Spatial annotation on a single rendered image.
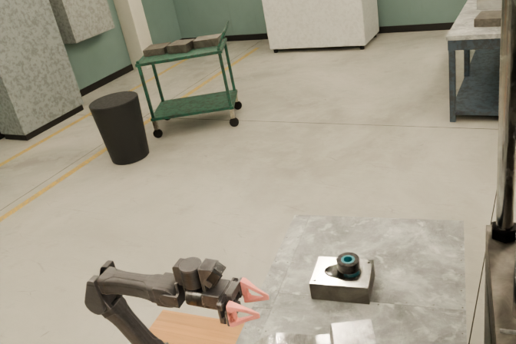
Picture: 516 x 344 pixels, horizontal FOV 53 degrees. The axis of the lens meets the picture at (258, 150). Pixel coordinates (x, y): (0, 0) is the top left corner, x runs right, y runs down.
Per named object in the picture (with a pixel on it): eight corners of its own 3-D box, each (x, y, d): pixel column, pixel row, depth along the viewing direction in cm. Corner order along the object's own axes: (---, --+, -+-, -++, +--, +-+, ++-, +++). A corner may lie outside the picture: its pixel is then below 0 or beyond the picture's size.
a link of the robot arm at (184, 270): (208, 253, 130) (167, 248, 134) (192, 276, 123) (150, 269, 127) (216, 289, 135) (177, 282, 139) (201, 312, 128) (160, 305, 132)
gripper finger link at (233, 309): (265, 290, 124) (229, 284, 128) (253, 311, 118) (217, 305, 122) (269, 311, 127) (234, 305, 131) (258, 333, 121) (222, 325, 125)
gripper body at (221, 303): (239, 276, 130) (213, 272, 133) (223, 305, 122) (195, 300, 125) (243, 296, 133) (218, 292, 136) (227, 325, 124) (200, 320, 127)
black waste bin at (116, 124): (97, 166, 519) (77, 109, 492) (128, 144, 556) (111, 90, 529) (133, 169, 496) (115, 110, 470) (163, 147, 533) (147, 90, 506)
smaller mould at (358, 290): (311, 299, 180) (309, 283, 177) (320, 271, 192) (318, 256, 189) (369, 304, 173) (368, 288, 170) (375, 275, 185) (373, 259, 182)
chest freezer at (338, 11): (381, 34, 775) (376, -30, 736) (366, 50, 716) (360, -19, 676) (289, 39, 848) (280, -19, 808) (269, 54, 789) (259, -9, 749)
